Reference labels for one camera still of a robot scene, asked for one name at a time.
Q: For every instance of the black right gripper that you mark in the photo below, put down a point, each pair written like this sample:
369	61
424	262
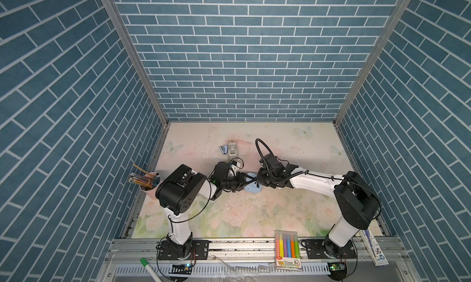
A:
260	172

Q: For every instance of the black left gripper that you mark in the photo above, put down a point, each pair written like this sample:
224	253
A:
240	182

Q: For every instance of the light blue alarm clock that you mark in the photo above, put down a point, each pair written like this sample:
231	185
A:
252	185

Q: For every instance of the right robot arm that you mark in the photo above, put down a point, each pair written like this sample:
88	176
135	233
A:
358	204

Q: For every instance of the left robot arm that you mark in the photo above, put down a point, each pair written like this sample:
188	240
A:
178	191

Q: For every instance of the highlighter marker pack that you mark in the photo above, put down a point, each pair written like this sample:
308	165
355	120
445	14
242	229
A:
287	251

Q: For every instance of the pencil cup holder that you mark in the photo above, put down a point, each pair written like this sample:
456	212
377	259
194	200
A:
147	181

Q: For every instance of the green capped marker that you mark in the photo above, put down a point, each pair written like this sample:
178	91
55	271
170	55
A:
150	270

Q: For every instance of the toothbrush package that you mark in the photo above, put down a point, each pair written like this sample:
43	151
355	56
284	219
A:
374	249

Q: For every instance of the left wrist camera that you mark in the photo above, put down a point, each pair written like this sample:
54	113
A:
221	171

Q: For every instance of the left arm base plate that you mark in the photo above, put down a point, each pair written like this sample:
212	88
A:
170	251

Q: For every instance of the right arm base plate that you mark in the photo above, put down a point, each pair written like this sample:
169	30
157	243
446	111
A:
323	248

